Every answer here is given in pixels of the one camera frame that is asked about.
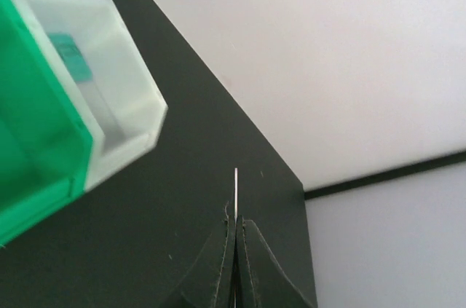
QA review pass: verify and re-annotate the black frame post right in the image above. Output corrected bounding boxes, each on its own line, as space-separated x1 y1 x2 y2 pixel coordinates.
304 150 465 201

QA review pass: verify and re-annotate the white storage bin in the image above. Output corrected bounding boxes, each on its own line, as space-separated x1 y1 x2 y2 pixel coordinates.
13 0 168 190

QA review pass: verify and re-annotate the teal VIP card in bin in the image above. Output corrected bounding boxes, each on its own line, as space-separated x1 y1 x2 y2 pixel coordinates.
47 33 92 82

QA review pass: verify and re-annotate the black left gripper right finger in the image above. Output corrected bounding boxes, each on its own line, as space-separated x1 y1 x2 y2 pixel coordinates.
236 216 314 308

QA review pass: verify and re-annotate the white pink VIP card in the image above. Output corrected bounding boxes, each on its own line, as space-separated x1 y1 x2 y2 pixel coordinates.
234 167 238 223

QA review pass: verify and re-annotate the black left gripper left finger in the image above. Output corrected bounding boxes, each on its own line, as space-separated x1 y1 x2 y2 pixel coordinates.
160 202 237 307

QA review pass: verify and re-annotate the green middle storage bin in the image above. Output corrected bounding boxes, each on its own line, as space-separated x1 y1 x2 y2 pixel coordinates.
1 0 92 245

